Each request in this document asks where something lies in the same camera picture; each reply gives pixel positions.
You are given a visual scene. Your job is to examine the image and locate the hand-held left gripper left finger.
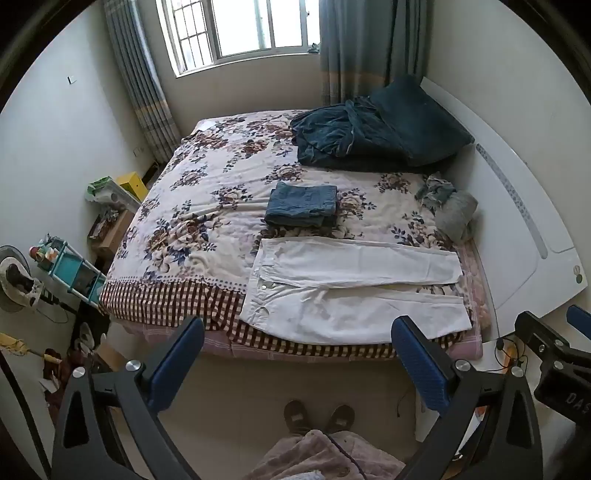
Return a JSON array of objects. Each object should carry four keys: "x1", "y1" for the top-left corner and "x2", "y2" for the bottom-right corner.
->
[{"x1": 51, "y1": 316, "x2": 206, "y2": 480}]

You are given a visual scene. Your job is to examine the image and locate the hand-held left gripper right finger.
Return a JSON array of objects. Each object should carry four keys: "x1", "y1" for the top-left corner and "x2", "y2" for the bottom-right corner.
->
[{"x1": 390, "y1": 316, "x2": 544, "y2": 480}]

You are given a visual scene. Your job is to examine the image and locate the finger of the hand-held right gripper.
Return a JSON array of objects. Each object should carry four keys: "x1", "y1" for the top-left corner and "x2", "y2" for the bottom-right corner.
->
[
  {"x1": 514, "y1": 311, "x2": 571, "y2": 366},
  {"x1": 566, "y1": 305, "x2": 591, "y2": 329}
]

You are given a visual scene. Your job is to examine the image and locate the white pants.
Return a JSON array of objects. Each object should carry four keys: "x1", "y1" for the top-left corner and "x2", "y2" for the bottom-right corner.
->
[{"x1": 239, "y1": 237, "x2": 472, "y2": 345}]

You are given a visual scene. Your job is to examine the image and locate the person's pink fleece pants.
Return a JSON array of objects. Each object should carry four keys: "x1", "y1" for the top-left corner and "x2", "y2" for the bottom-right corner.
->
[{"x1": 242, "y1": 429, "x2": 408, "y2": 480}]

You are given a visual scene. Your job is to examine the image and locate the white bed headboard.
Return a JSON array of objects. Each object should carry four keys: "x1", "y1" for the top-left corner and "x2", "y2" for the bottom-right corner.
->
[{"x1": 419, "y1": 76, "x2": 581, "y2": 337}]

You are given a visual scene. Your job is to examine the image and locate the teal storage cart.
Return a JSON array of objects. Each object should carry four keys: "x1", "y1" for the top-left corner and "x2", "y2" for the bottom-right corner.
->
[{"x1": 36, "y1": 235, "x2": 108, "y2": 306}]

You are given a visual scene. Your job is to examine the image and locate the grey clothes pile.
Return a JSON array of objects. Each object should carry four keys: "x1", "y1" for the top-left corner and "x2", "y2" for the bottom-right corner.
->
[{"x1": 414, "y1": 174, "x2": 479, "y2": 243}]

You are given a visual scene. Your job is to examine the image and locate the cardboard box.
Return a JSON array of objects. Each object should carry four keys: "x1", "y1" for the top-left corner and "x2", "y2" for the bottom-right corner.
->
[{"x1": 88, "y1": 210, "x2": 136, "y2": 254}]

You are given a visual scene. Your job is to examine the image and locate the yellow mop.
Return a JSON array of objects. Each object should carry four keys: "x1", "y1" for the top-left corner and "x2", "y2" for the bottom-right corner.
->
[{"x1": 0, "y1": 332, "x2": 61, "y2": 363}]

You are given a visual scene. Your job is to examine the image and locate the floral plaid-edged blanket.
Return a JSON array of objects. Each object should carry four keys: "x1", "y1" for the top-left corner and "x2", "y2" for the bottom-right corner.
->
[{"x1": 99, "y1": 109, "x2": 483, "y2": 360}]

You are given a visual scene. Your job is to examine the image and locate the white standing fan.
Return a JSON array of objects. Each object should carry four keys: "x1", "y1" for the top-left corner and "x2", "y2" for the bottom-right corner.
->
[{"x1": 0, "y1": 244, "x2": 44, "y2": 313}]

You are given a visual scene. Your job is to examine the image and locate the white and green box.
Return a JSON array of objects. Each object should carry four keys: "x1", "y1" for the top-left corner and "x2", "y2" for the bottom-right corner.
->
[{"x1": 84, "y1": 177, "x2": 141, "y2": 214}]

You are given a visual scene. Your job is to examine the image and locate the yellow box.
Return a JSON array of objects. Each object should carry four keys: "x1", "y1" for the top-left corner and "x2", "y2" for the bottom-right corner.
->
[{"x1": 115, "y1": 172, "x2": 149, "y2": 200}]

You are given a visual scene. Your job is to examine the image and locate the folded blue jeans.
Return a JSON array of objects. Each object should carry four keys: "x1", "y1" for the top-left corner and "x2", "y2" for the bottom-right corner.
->
[{"x1": 265, "y1": 181, "x2": 339, "y2": 228}]

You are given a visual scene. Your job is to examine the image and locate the dark blue quilt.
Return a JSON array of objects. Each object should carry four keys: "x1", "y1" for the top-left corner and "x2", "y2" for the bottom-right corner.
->
[{"x1": 290, "y1": 97, "x2": 416, "y2": 174}]

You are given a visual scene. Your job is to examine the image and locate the teal pillow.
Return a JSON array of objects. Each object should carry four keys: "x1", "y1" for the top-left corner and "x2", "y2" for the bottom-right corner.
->
[{"x1": 368, "y1": 74, "x2": 476, "y2": 168}]

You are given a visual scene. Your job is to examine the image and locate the narrow grey-blue curtain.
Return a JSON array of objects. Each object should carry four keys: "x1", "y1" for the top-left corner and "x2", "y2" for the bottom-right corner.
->
[{"x1": 102, "y1": 0, "x2": 182, "y2": 162}]

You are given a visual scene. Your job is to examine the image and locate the wide grey-blue curtain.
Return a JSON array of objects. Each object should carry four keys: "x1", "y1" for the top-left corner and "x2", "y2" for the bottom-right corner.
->
[{"x1": 318, "y1": 0, "x2": 432, "y2": 106}]

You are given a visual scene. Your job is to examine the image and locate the window with metal bars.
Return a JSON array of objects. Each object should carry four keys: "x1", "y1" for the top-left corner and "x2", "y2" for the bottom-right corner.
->
[{"x1": 154, "y1": 0, "x2": 321, "y2": 78}]

